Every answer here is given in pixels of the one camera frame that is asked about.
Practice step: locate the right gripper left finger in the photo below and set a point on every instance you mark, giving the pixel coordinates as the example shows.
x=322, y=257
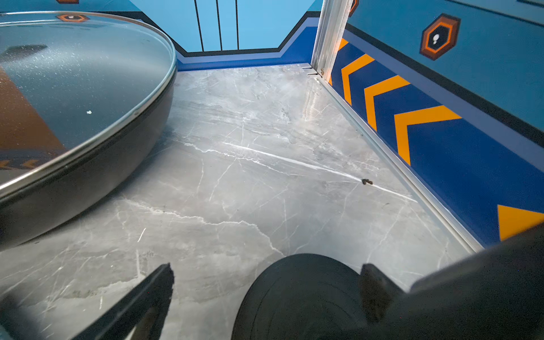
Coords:
x=140, y=314

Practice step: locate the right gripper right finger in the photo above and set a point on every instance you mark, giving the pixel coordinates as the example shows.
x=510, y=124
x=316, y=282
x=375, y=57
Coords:
x=377, y=292

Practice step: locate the black round stand with post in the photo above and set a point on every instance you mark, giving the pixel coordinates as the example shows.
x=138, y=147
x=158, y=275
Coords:
x=494, y=294

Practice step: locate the black wok black handle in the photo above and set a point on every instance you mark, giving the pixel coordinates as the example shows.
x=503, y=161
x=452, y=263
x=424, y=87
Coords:
x=49, y=202

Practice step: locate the right aluminium corner post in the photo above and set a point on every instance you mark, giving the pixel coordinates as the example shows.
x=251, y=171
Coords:
x=332, y=23

